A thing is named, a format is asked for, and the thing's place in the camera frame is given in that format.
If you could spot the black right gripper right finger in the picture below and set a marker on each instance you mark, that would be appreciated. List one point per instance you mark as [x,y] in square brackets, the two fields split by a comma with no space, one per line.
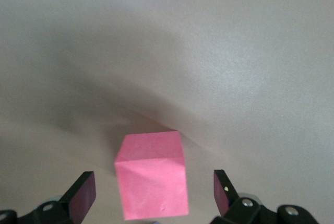
[248,213]

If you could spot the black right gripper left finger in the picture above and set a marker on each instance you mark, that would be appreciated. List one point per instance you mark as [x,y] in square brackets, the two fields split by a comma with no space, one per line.
[52,211]

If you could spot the red foam block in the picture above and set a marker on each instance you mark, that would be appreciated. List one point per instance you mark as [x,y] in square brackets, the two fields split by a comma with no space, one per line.
[151,177]

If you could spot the paper table cover sheet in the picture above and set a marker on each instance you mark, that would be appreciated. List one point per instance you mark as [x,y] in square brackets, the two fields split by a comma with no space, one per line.
[167,38]

